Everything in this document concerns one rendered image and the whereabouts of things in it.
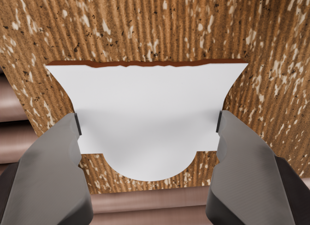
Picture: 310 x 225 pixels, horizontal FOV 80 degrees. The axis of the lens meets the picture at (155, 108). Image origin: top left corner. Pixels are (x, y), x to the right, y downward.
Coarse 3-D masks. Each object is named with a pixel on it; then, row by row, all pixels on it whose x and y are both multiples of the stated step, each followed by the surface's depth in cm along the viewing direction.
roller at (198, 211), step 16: (160, 208) 25; (176, 208) 25; (192, 208) 25; (96, 224) 25; (112, 224) 25; (128, 224) 25; (144, 224) 25; (160, 224) 25; (176, 224) 25; (192, 224) 25; (208, 224) 25
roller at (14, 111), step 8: (0, 80) 15; (0, 88) 15; (8, 88) 15; (0, 96) 15; (8, 96) 15; (16, 96) 15; (0, 104) 15; (8, 104) 15; (16, 104) 15; (0, 112) 15; (8, 112) 15; (16, 112) 15; (24, 112) 15; (0, 120) 16; (8, 120) 16; (16, 120) 17
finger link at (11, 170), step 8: (8, 168) 8; (16, 168) 8; (0, 176) 7; (8, 176) 7; (0, 184) 7; (8, 184) 7; (0, 192) 7; (8, 192) 7; (0, 200) 7; (0, 208) 6; (0, 216) 6
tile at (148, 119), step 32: (64, 64) 11; (96, 64) 11; (128, 64) 11; (160, 64) 11; (192, 64) 11; (224, 64) 11; (96, 96) 12; (128, 96) 12; (160, 96) 12; (192, 96) 12; (224, 96) 12; (96, 128) 13; (128, 128) 13; (160, 128) 13; (192, 128) 13; (128, 160) 15; (160, 160) 15
